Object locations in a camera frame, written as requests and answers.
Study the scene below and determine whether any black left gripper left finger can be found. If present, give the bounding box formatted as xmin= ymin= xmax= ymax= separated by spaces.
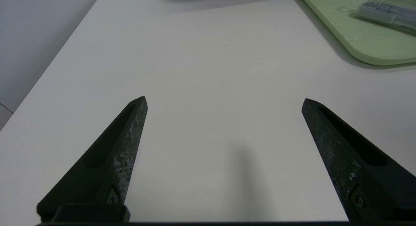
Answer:
xmin=36 ymin=96 xmax=148 ymax=223

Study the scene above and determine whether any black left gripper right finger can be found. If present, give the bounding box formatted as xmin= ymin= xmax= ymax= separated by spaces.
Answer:
xmin=301 ymin=98 xmax=416 ymax=223

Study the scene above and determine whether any grey clear plastic case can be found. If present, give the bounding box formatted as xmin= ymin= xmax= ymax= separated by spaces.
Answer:
xmin=354 ymin=0 xmax=416 ymax=36

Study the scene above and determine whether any light green plastic tray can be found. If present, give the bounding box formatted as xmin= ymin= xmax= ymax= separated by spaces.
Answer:
xmin=296 ymin=0 xmax=416 ymax=66

